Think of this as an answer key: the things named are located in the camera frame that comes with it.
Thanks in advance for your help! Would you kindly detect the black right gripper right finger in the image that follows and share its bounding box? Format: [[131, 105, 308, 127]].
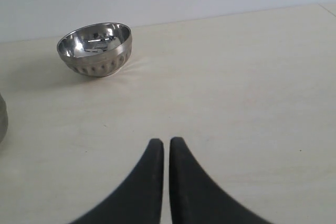
[[169, 137, 269, 223]]

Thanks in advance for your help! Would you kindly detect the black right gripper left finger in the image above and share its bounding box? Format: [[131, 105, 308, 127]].
[[73, 138, 164, 224]]

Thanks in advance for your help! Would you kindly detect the ribbed stainless steel bowl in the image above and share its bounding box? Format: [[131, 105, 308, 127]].
[[57, 23, 132, 78]]

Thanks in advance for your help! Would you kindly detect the plain stainless steel bowl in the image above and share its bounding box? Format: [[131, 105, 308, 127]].
[[0, 95, 8, 142]]

